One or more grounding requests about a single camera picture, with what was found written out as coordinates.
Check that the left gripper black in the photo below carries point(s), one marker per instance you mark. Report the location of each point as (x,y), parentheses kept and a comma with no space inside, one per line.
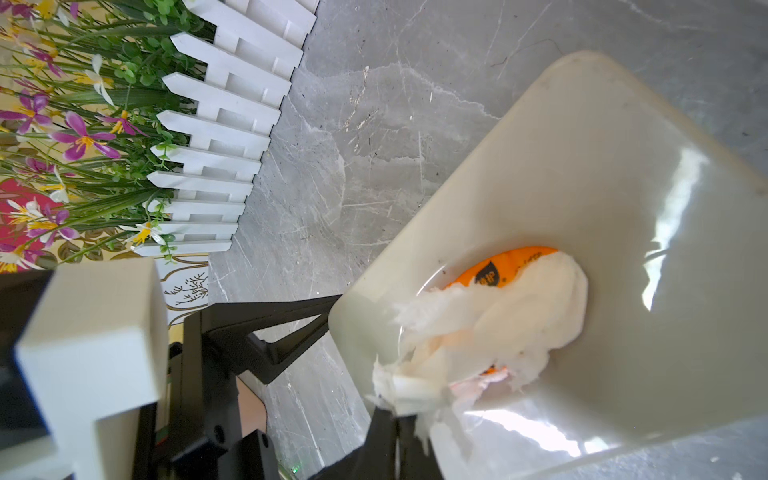
(195,431)

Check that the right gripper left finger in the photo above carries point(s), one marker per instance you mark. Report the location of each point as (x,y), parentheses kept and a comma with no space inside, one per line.
(374,460)

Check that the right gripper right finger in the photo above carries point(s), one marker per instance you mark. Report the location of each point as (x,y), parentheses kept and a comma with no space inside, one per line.
(415,461)

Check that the orange tissue pack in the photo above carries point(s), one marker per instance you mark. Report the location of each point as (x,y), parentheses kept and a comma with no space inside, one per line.
(457,341)

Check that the beige tissue box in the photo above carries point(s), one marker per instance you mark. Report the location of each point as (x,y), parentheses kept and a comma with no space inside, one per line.
(671,231)

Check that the white fence flower planter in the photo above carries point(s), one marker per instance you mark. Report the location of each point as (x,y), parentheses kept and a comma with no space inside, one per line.
(137,127)

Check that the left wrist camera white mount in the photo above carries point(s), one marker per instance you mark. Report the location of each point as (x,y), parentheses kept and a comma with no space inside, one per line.
(84,348)

